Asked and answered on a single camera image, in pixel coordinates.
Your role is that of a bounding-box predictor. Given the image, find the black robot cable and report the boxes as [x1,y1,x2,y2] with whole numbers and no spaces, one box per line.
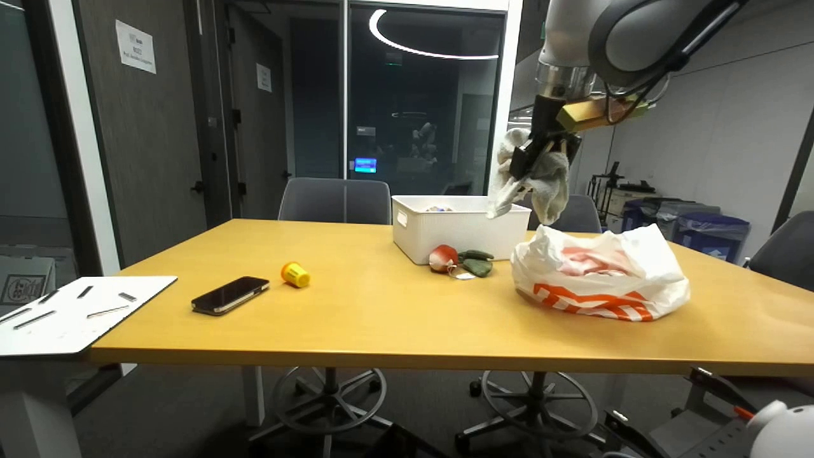
[594,0,753,123]

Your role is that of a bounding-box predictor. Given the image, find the red radish toy green leaves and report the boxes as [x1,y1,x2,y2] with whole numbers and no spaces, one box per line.
[426,241,496,281]

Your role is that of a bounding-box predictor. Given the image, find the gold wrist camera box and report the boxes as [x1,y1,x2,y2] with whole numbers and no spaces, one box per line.
[558,98,625,138]

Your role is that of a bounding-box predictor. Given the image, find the white board sheet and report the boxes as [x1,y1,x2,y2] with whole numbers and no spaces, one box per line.
[0,272,182,361]

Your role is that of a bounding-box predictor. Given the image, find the blue storage bin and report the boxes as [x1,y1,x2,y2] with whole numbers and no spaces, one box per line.
[671,212,753,266]
[620,197,703,238]

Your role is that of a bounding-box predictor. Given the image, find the dark grey office chair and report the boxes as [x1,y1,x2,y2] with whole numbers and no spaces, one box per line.
[455,193,609,456]

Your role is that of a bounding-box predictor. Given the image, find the black equipment stand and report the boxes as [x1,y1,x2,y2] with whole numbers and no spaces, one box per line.
[587,160,625,225]

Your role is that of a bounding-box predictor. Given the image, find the white plastic bag orange print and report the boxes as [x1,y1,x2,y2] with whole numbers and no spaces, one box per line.
[508,221,695,327]

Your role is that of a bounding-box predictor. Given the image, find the small yellow cup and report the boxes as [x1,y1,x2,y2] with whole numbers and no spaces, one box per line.
[281,260,314,291]

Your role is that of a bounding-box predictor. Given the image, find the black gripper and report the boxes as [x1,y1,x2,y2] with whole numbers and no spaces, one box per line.
[508,91,582,187]

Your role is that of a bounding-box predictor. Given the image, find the white plastic bin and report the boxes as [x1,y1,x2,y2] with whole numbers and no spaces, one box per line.
[390,193,534,268]

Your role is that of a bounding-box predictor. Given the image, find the large white paper sign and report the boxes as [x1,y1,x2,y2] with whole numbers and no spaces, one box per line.
[112,19,161,76]

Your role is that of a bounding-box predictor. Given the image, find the black smartphone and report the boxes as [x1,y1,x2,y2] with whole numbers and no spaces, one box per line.
[189,274,272,318]

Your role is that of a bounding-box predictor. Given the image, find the white rounded object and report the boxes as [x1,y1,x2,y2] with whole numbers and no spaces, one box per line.
[742,398,814,458]

